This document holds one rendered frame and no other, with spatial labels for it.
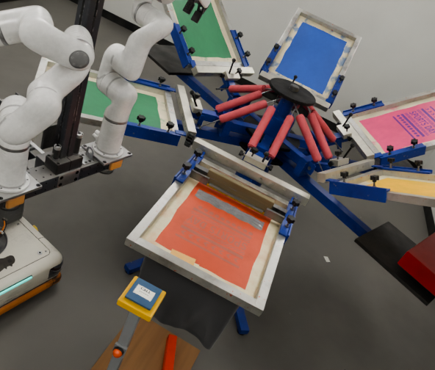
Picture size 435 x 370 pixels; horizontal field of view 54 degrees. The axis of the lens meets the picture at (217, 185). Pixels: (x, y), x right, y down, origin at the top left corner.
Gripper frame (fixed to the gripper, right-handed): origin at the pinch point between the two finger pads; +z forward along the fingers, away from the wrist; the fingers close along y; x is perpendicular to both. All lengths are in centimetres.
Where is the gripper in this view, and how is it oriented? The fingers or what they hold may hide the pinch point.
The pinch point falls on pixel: (191, 15)
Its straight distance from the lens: 173.3
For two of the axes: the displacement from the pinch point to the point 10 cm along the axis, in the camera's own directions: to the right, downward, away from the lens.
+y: -2.6, 0.2, -9.7
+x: 8.1, 5.4, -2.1
